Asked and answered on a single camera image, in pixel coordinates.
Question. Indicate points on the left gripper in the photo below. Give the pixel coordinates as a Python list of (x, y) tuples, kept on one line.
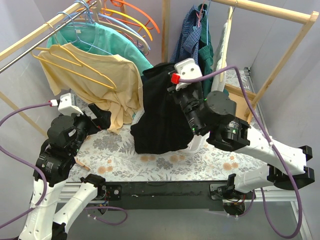
[(92, 119)]

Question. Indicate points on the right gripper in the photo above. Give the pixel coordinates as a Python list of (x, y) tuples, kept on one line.
[(180, 92)]

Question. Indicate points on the beige t shirt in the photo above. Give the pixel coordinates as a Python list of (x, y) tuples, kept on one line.
[(122, 104)]

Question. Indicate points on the black t shirt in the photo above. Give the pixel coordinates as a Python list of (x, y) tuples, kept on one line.
[(163, 126)]

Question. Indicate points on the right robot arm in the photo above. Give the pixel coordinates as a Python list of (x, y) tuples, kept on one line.
[(215, 115)]

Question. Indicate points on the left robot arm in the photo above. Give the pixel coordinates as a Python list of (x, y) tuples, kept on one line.
[(57, 156)]

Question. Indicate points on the blue plaid shirt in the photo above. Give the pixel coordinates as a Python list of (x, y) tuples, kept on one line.
[(187, 45)]

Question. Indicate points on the teal t shirt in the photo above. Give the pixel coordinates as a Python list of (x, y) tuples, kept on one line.
[(100, 40)]

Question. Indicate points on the light blue hanger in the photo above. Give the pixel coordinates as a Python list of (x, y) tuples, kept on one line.
[(92, 35)]

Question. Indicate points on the yellow orange hanger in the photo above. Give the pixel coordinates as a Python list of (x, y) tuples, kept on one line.
[(140, 24)]

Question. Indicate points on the white garment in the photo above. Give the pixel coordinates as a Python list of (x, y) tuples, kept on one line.
[(219, 61)]

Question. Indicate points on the floral table cloth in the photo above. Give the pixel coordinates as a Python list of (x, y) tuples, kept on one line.
[(113, 157)]

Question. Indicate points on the white plastic basket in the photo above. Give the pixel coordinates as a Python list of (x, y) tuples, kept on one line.
[(192, 148)]

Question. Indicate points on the dark green garment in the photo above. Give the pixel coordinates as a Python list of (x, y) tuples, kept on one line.
[(205, 48)]

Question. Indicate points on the right wooden clothes rack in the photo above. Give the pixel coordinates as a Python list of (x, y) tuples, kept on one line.
[(259, 41)]

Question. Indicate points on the wooden clothes rack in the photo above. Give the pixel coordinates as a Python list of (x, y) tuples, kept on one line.
[(22, 24), (259, 41)]

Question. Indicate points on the black base bar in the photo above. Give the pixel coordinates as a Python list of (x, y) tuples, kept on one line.
[(164, 195)]

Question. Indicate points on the metal rod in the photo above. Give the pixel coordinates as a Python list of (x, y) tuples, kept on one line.
[(30, 47)]

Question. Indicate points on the left wooden clothes rack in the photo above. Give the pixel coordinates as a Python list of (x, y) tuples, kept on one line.
[(22, 24)]

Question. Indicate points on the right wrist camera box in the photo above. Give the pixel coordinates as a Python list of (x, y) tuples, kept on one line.
[(185, 70)]

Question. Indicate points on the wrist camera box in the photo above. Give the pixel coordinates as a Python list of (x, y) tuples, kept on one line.
[(66, 105), (185, 70)]

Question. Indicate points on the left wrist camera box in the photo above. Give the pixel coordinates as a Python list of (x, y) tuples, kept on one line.
[(66, 105)]

